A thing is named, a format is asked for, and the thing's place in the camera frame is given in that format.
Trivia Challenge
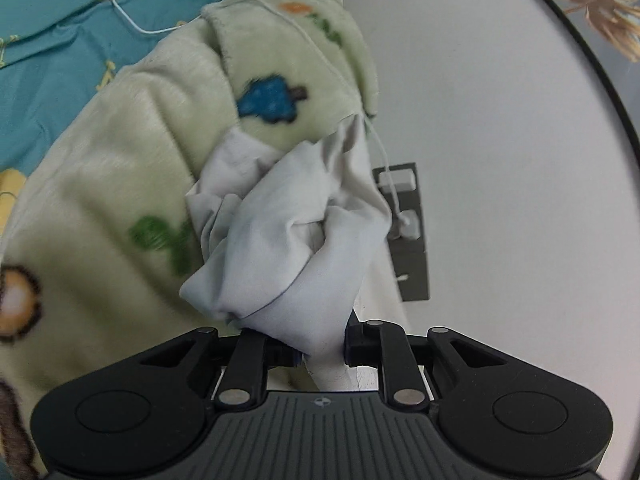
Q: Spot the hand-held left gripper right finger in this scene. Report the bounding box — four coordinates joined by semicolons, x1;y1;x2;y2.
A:
343;310;509;409

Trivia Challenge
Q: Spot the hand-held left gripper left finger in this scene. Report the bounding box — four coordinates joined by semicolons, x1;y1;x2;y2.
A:
132;326;304;409

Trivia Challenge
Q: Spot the white shirt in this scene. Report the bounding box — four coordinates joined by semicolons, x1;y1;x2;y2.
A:
179;115;394;362

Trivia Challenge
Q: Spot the white charger plug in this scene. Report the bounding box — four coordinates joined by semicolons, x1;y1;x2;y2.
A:
377;170;420;241

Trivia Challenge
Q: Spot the green fleece blanket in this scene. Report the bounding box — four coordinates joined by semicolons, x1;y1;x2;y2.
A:
0;0;407;480

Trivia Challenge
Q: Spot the teal printed bed sheet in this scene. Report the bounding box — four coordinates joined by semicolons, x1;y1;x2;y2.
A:
0;0;262;177

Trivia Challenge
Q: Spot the white charging cable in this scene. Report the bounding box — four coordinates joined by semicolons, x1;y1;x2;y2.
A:
112;0;419;239

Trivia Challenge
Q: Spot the framed wall picture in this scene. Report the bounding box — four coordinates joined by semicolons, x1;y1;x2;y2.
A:
517;0;640;142

